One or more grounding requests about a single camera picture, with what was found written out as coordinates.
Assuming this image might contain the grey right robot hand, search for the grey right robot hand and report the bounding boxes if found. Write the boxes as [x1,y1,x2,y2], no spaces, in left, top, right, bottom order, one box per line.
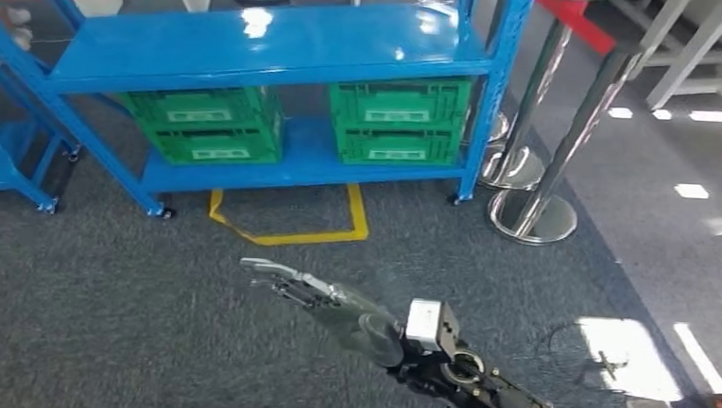
[233,256,411,369]

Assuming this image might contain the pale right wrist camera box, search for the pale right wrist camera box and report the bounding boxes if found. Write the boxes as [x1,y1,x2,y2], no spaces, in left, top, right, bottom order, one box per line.
[404,297,463,355]

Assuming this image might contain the dark metal stanchion post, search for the dark metal stanchion post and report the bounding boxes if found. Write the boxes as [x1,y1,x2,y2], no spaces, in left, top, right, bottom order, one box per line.
[479,9,576,195]

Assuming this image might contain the chrome stanchion post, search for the chrome stanchion post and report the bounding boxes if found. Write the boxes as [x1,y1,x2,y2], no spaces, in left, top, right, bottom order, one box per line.
[486,35,646,253]

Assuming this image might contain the white table frame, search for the white table frame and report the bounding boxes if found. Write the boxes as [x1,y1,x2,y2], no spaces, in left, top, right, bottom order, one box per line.
[605,0,722,116]

